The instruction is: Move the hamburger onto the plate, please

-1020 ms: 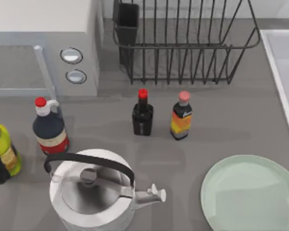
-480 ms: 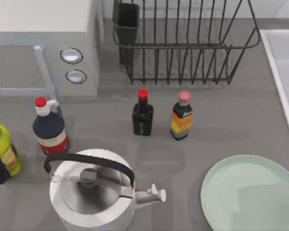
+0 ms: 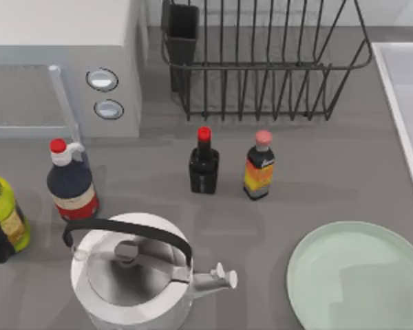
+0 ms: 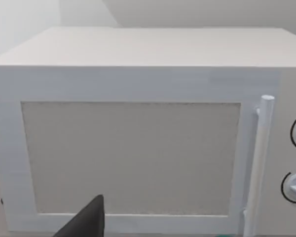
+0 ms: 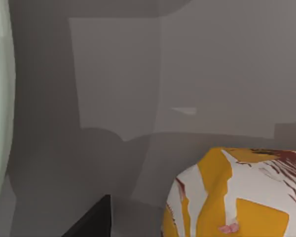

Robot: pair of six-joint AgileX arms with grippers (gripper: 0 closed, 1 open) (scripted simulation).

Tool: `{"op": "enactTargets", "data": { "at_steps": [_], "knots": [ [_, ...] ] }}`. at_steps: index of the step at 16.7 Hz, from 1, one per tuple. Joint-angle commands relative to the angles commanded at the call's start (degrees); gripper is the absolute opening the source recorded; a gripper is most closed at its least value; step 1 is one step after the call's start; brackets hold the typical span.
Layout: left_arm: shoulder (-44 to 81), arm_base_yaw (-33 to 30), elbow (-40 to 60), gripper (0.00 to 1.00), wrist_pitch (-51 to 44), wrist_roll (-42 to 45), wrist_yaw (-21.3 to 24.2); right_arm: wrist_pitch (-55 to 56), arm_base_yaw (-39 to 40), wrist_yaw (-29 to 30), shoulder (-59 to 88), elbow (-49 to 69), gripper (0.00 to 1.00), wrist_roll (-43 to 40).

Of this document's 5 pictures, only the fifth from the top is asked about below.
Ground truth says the pale green rounded object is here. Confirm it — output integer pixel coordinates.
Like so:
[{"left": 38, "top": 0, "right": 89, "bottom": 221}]
[{"left": 0, "top": 0, "right": 17, "bottom": 205}]

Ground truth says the yellow and white can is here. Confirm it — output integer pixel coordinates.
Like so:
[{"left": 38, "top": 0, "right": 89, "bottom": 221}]
[{"left": 160, "top": 146, "right": 296, "bottom": 237}]

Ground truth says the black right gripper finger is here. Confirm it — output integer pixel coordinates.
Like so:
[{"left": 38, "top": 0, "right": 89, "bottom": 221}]
[{"left": 61, "top": 194, "right": 113, "bottom": 237}]

